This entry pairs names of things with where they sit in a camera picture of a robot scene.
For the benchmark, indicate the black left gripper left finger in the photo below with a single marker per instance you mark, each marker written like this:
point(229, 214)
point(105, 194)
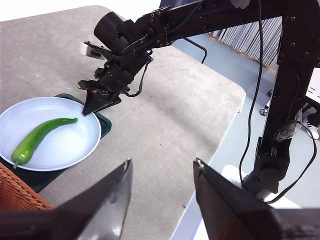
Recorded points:
point(82, 217)

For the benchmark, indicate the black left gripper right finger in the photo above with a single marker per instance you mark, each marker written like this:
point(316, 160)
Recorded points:
point(237, 215)

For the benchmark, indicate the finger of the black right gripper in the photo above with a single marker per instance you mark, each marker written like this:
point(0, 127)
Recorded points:
point(93, 103)
point(113, 101)

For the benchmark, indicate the pale blue round plate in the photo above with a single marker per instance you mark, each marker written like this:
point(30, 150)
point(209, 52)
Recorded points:
point(62, 145)

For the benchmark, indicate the green pepper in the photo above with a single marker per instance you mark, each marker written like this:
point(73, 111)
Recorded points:
point(32, 140)

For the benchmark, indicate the black rectangular tray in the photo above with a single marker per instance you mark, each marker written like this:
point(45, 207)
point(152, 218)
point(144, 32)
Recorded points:
point(106, 125)

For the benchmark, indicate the brown wicker basket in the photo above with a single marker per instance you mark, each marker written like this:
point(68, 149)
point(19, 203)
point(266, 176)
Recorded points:
point(15, 192)

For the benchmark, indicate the small caster wheel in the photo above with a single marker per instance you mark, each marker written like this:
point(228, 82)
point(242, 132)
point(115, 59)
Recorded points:
point(263, 111)

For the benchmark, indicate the grey slatted panel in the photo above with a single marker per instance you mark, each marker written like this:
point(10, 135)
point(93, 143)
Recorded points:
point(245, 40)

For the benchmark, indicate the white desk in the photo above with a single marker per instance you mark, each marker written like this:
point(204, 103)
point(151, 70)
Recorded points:
point(315, 87)

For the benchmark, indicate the pale grey camera box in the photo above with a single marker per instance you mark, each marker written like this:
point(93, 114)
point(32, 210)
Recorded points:
point(87, 50)

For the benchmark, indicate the black bent tube frame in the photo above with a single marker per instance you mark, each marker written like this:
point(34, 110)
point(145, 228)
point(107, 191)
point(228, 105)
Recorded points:
point(205, 53)

